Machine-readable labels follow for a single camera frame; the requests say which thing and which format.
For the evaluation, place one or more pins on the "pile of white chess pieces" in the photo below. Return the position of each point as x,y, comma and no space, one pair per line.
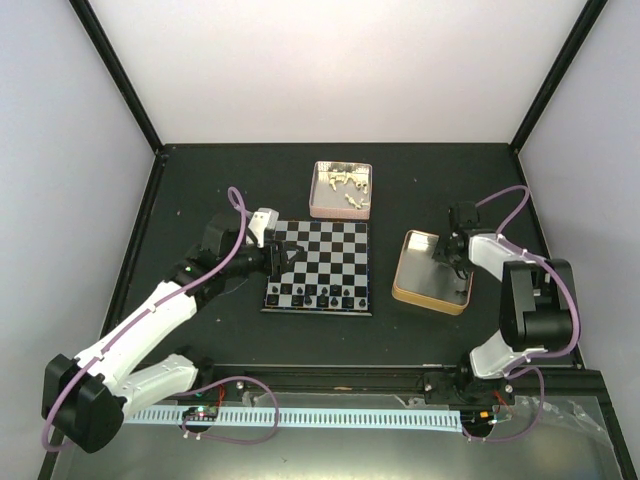
353,188

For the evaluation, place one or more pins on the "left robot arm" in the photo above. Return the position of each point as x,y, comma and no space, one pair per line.
88,397

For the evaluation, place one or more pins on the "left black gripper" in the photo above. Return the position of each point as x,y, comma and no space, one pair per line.
278,265

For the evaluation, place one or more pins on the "left black frame post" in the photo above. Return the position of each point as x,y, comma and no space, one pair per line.
103,46

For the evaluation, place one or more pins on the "pink tin tray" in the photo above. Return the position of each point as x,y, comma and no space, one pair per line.
324,203

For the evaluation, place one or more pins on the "yellow tin tray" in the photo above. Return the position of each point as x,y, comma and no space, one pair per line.
423,282

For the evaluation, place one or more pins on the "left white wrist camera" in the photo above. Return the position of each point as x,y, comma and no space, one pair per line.
261,222

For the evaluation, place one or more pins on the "small green circuit board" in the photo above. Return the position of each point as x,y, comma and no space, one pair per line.
201,413

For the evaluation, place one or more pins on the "black chess king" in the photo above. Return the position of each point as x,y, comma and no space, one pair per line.
310,295

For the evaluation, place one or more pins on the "black frame post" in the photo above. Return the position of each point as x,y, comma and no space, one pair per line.
103,46
578,34

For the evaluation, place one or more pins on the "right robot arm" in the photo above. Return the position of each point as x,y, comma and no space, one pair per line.
538,313

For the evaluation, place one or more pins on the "right black frame post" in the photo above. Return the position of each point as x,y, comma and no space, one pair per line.
578,34

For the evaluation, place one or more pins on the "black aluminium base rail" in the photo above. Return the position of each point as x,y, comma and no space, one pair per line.
438,385

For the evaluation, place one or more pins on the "light blue slotted cable duct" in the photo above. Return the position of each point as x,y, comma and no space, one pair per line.
319,418

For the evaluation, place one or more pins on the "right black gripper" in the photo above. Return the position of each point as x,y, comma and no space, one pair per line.
440,256

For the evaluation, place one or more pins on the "black and grey chessboard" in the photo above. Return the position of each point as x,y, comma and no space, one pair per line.
337,253

